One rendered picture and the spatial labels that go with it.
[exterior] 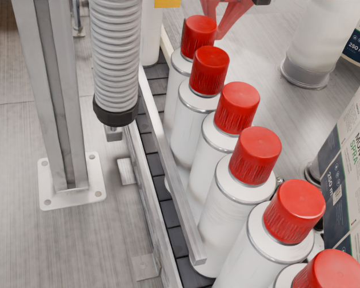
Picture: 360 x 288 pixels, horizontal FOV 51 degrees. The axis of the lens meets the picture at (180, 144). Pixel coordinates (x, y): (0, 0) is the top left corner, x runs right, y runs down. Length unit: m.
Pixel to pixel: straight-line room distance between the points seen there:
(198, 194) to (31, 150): 0.30
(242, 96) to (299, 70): 0.38
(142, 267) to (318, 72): 0.42
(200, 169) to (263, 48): 0.43
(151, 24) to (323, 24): 0.26
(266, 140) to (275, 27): 0.57
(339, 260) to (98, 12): 0.20
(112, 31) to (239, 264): 0.20
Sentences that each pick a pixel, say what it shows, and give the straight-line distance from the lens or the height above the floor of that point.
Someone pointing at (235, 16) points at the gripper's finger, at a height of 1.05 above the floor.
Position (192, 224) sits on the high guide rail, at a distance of 0.37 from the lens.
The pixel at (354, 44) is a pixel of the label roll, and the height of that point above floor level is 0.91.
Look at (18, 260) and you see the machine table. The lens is 0.51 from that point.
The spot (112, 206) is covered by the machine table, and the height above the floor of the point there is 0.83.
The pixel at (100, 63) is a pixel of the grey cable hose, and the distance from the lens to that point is 0.25.
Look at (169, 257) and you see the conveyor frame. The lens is 0.45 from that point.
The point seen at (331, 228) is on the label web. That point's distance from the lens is 0.45.
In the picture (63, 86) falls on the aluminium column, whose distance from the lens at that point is 0.40.
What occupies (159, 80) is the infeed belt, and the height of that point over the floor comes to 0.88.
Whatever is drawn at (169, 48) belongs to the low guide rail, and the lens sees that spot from 0.65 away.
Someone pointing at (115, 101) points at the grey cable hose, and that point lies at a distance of 0.27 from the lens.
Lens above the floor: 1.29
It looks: 49 degrees down
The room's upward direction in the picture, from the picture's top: 11 degrees clockwise
